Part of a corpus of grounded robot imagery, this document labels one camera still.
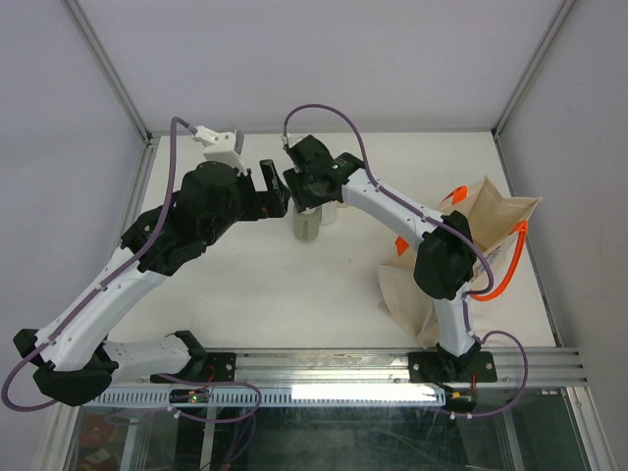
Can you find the clear bottle silver cap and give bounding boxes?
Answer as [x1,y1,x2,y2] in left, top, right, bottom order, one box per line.
[320,202,338,226]

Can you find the green bottle cream cap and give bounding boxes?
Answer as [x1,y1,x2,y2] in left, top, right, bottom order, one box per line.
[292,207,322,242]

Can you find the beige canvas bag orange handles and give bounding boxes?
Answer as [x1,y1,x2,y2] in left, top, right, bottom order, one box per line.
[378,178,542,348]

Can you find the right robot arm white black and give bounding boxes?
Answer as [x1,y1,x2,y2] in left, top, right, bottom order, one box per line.
[282,134,481,380]

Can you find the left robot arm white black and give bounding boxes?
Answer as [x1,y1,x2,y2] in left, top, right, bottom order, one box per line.
[14,159,290,406]

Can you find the small electronics board with leds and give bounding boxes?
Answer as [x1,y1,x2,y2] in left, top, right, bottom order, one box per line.
[169,388,214,404]

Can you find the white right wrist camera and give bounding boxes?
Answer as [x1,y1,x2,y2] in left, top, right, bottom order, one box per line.
[281,132,301,149]

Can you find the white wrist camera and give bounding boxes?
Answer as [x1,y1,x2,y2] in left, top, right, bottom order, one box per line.
[281,132,301,149]
[192,126,246,174]

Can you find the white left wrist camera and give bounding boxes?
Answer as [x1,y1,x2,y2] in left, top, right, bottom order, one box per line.
[192,126,246,174]

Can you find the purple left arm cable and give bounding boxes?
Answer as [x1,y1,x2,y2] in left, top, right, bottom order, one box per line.
[0,116,261,425]

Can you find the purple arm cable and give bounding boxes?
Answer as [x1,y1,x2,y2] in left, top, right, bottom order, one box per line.
[283,103,530,421]
[0,116,261,425]

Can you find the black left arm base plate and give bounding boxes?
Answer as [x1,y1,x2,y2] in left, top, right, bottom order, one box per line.
[150,351,236,385]

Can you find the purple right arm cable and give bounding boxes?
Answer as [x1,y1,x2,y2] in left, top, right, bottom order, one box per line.
[283,103,530,421]

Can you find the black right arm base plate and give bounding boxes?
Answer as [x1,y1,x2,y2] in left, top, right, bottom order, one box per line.
[407,350,497,384]

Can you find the aluminium mounting rail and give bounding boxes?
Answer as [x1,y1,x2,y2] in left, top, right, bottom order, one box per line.
[62,345,588,389]

